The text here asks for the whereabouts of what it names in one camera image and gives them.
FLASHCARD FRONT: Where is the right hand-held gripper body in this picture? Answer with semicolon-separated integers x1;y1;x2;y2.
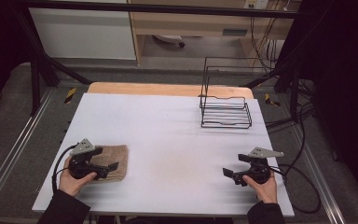
235;147;285;187

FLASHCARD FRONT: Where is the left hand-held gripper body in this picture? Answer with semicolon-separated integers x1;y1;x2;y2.
67;138;110;181

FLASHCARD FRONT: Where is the brown towel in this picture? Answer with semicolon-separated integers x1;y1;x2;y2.
90;144;130;184

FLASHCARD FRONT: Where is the black wire rack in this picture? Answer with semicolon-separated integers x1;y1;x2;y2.
199;56;274;130

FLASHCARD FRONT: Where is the person's left hand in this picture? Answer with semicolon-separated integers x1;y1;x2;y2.
58;164;98;198

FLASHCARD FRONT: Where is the person's right hand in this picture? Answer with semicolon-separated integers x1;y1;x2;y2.
241;171;279;205

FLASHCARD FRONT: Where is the yellow black tape marker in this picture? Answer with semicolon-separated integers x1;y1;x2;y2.
264;92;282;107
63;87;77;105

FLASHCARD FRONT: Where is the white cabinet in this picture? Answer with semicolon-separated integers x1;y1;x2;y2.
28;0;137;61

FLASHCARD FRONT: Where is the office chair base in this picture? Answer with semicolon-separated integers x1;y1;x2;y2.
152;34;186;49

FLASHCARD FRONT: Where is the light wooden desk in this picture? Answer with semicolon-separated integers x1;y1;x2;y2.
127;0;302;65

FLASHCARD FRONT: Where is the white power strip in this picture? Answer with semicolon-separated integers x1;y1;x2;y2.
242;0;269;10

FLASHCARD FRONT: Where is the left hand-held gripper black cable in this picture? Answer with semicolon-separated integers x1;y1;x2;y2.
51;144;79;195

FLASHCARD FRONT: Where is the hand-held gripper black cable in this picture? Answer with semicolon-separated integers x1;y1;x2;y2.
51;144;79;195
268;163;322;215

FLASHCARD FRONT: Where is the right hand-held gripper black cable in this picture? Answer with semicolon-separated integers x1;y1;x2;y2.
268;163;322;215

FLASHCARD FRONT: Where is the aluminium floor rail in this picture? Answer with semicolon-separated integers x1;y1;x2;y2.
0;88;55;213
287;120;347;224

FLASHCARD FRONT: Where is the black metal frame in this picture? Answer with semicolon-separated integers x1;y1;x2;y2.
10;0;316;117

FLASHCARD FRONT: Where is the bundle of hanging cables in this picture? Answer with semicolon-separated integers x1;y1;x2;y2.
249;0;293;74

